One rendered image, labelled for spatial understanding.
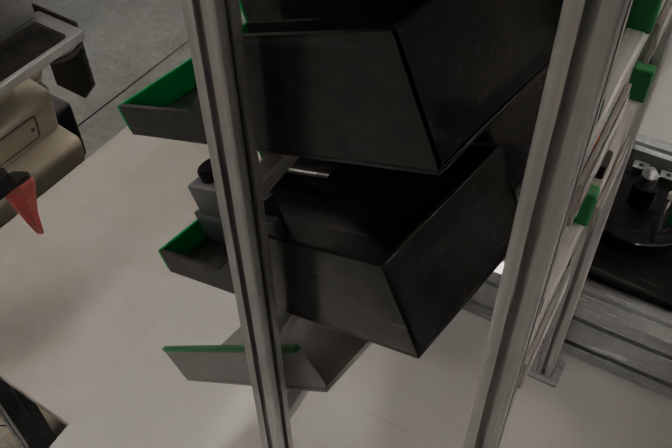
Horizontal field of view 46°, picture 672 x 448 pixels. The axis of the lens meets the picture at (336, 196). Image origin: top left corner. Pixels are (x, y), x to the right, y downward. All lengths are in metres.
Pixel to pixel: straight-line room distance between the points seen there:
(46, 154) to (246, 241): 0.98
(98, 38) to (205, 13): 2.75
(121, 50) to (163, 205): 1.86
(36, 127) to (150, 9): 1.84
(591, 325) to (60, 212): 0.76
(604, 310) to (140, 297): 0.60
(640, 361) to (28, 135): 1.01
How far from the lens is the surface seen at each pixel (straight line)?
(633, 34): 0.47
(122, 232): 1.19
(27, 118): 1.40
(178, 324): 1.07
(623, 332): 0.99
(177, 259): 0.67
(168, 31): 3.09
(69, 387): 1.06
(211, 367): 0.78
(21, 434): 1.45
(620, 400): 1.04
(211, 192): 0.65
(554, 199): 0.34
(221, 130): 0.42
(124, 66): 2.95
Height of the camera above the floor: 1.73
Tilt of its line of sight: 47 degrees down
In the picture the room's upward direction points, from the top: 1 degrees counter-clockwise
